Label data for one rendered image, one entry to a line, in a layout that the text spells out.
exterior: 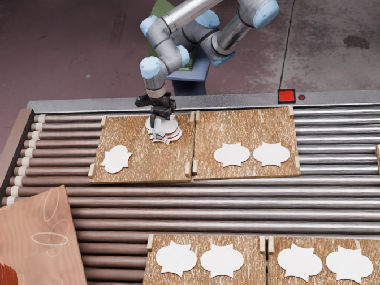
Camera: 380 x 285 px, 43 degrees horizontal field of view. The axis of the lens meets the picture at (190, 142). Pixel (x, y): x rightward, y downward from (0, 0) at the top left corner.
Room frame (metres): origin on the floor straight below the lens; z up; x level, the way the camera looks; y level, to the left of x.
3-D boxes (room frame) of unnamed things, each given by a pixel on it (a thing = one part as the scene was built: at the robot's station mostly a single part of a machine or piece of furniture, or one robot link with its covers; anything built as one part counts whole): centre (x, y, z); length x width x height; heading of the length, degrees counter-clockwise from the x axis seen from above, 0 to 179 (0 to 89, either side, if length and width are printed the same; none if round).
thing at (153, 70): (1.38, 0.08, 1.27); 0.09 x 0.08 x 0.11; 118
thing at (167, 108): (1.37, 0.08, 1.11); 0.09 x 0.08 x 0.12; 59
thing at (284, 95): (1.44, -0.45, 0.92); 0.06 x 0.06 x 0.01; 76
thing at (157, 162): (1.32, 0.19, 0.93); 0.41 x 0.35 x 0.02; 77
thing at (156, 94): (1.38, 0.08, 1.19); 0.08 x 0.08 x 0.05
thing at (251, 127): (1.24, -0.22, 0.93); 0.41 x 0.35 x 0.02; 78
